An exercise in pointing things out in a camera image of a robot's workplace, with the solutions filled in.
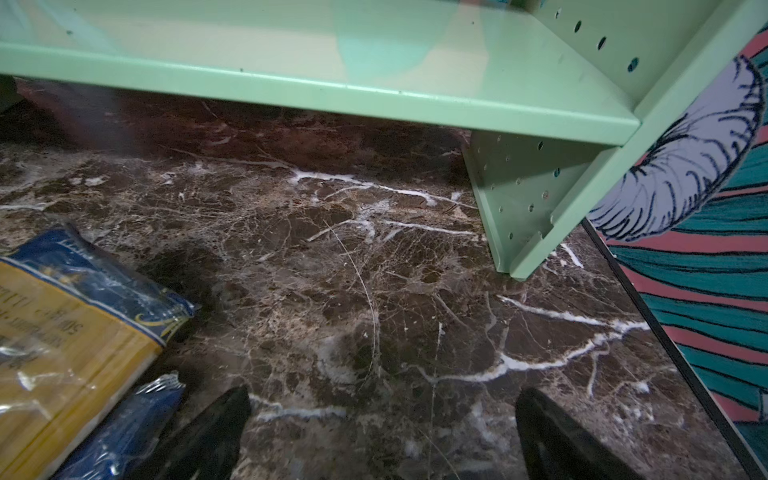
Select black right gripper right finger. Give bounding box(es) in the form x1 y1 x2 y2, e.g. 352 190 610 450
515 388 641 479

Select blue gold spaghetti bag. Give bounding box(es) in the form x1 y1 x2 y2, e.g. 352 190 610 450
1 226 196 479

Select blue Korean spaghetti bag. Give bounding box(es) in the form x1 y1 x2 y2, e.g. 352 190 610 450
53 371 185 479

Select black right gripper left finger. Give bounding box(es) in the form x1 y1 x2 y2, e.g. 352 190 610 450
128 385 252 479

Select green metal shelf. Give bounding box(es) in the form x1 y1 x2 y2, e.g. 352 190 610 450
1 1 767 280

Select black corner frame post right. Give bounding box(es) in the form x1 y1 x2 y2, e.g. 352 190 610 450
580 219 767 479

